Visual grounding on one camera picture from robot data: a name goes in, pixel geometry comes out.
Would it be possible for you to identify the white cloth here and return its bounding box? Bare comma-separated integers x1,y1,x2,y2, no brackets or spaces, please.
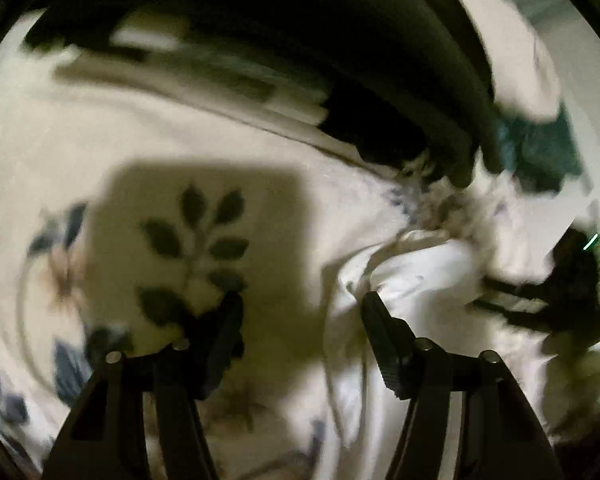
427,0,565,122

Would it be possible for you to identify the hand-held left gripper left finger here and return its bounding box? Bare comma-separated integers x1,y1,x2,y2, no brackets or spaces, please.
42,292,245,480

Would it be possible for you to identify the small white garment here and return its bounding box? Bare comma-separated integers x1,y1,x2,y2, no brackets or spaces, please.
325,230,551,480

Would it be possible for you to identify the white floral printed blanket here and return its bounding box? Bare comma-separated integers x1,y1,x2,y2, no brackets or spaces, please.
0,10,600,480

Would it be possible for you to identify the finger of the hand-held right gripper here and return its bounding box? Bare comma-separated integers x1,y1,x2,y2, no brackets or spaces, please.
481,276,551,302
472,300,553,333

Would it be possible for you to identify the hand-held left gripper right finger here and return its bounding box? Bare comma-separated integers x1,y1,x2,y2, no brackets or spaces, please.
360,290,566,480

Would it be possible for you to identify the teal cloth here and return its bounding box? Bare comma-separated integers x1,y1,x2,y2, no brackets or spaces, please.
496,104,584,195

